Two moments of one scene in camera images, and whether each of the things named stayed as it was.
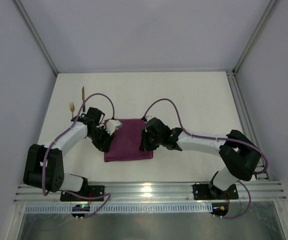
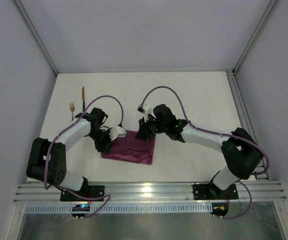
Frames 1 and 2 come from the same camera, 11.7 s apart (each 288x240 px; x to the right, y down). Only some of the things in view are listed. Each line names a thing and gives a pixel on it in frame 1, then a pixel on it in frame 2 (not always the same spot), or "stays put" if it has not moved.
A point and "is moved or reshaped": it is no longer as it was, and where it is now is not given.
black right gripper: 146,141 → 146,128
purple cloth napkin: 126,142 is moved or reshaped
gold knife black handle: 83,99 stays put
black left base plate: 87,191 stays put
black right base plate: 203,192 stays put
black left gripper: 105,144 stays put
